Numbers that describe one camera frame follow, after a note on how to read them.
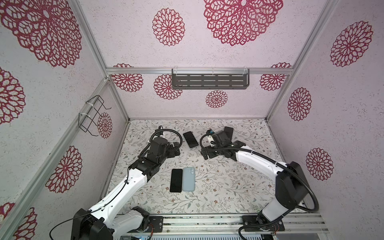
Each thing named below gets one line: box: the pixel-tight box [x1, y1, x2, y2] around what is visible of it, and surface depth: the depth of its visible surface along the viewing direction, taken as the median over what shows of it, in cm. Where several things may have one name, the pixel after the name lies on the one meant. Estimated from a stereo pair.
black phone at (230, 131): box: [224, 126, 234, 141], surface depth 115 cm
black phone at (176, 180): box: [169, 169, 183, 193], surface depth 90 cm
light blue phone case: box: [182, 167, 196, 192], surface depth 92 cm
